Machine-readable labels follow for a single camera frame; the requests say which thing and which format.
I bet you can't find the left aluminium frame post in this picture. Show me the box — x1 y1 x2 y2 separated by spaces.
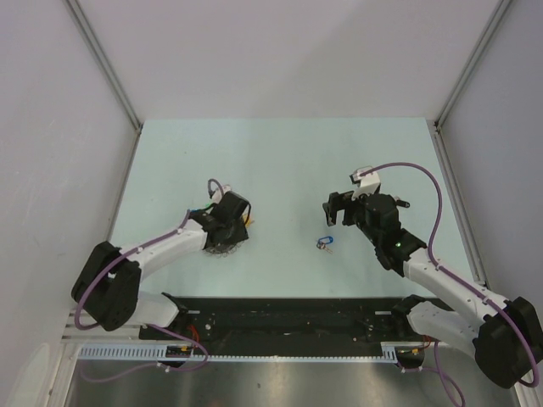
63 0 143 131

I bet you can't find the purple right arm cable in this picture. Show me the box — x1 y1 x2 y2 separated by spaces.
362 161 543 407

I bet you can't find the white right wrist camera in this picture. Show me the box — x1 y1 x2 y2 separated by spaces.
350 166 381 201

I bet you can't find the silver key with blue tag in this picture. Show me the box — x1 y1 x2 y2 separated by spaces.
316 241 333 254

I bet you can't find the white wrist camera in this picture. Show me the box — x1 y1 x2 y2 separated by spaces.
350 166 381 201
210 184 232 204

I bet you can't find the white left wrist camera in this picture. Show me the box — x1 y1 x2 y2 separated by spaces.
210 184 232 204

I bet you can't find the metal band with key rings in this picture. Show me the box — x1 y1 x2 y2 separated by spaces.
204 243 243 258

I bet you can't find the white slotted cable duct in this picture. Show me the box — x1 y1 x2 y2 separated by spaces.
77 343 423 363

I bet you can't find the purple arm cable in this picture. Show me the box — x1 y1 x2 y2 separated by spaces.
74 178 226 382
362 161 543 407

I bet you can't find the right aluminium frame post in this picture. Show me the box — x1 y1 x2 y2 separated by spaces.
433 0 516 131

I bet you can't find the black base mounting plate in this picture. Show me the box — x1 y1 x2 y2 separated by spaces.
166 295 423 343

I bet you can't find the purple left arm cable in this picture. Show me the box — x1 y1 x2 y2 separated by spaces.
74 178 226 382

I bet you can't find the aluminium frame post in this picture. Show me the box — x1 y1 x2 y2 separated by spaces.
63 0 143 131
433 0 516 131

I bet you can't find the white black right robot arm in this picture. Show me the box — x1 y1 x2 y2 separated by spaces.
322 192 542 388

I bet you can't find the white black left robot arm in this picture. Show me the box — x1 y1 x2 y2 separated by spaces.
71 189 252 339

